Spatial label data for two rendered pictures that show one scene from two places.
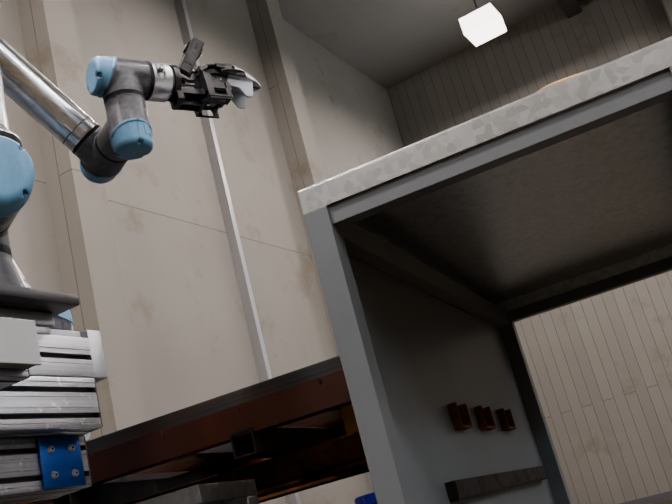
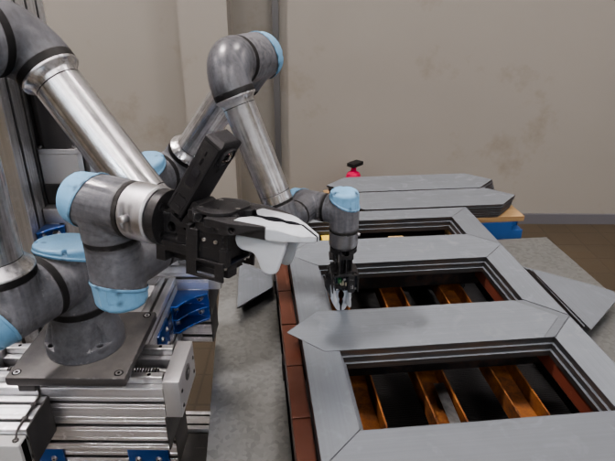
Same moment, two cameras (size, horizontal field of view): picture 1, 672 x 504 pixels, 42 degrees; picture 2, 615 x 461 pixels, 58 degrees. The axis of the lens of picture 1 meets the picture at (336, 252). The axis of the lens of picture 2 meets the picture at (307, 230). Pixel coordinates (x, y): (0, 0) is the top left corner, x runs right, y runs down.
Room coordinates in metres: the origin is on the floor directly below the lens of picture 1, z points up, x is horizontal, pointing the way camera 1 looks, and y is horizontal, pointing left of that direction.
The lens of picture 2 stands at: (1.40, -0.42, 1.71)
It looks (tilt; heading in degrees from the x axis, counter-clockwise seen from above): 25 degrees down; 64
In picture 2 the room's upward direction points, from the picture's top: straight up
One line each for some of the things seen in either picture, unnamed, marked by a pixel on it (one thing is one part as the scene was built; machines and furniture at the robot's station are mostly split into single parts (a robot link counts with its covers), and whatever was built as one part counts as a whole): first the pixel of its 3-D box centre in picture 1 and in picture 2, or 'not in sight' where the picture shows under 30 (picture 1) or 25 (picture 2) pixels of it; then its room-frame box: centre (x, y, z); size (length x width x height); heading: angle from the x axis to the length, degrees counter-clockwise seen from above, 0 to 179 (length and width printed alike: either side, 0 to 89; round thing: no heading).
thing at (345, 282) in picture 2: not in sight; (343, 266); (2.04, 0.70, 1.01); 0.09 x 0.08 x 0.12; 71
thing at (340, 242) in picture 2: not in sight; (344, 238); (2.04, 0.70, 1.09); 0.08 x 0.08 x 0.05
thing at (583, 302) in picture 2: not in sight; (577, 293); (2.86, 0.59, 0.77); 0.45 x 0.20 x 0.04; 70
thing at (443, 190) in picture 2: not in sight; (418, 196); (2.82, 1.42, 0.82); 0.80 x 0.40 x 0.06; 160
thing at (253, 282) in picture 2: not in sight; (255, 282); (1.97, 1.23, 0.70); 0.39 x 0.12 x 0.04; 70
